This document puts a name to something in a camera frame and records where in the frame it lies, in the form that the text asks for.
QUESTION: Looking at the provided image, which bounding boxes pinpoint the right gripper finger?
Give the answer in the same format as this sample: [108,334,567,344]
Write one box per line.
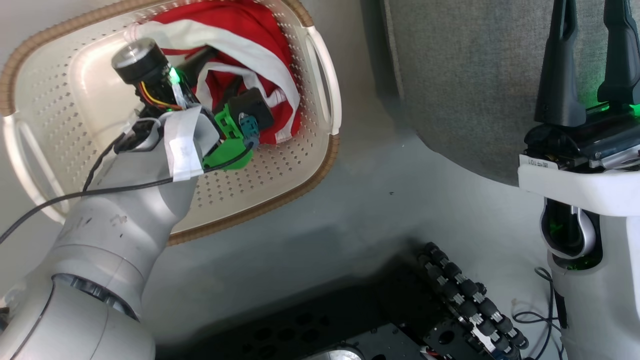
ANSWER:
[597,0,640,106]
[534,0,587,128]

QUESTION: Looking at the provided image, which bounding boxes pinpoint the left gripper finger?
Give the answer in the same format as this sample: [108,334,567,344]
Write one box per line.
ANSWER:
[176,46,221,81]
[215,77,245,108]

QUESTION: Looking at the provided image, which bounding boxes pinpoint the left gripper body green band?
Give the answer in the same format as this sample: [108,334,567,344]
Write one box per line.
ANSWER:
[111,39,256,172]

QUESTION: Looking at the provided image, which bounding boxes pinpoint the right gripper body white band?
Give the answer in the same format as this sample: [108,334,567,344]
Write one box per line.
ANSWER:
[517,102,640,218]

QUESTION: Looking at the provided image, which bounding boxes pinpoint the red and white garment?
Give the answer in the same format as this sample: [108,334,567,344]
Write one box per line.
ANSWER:
[125,0,304,146]

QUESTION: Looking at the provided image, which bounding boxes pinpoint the grey fabric sofa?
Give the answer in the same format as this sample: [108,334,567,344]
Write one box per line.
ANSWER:
[384,0,640,187]

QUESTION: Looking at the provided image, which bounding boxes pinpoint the cream perforated laundry basket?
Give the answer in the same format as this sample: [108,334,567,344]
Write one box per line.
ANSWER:
[0,0,344,247]

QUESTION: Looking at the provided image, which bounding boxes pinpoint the black roller omni wheel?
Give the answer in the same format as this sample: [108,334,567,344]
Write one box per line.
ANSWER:
[417,242,530,360]

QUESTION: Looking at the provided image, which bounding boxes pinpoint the white strap band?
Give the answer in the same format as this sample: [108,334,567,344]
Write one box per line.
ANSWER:
[162,107,207,182]

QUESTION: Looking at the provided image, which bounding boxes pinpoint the short thin black cable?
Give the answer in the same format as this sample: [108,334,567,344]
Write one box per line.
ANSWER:
[81,120,151,193]

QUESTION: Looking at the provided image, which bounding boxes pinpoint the thin black cable loops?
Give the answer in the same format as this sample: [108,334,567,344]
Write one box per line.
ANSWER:
[512,266,568,360]

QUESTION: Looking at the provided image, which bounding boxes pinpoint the long thin black cable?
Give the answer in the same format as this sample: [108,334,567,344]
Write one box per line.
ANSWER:
[0,141,255,246]

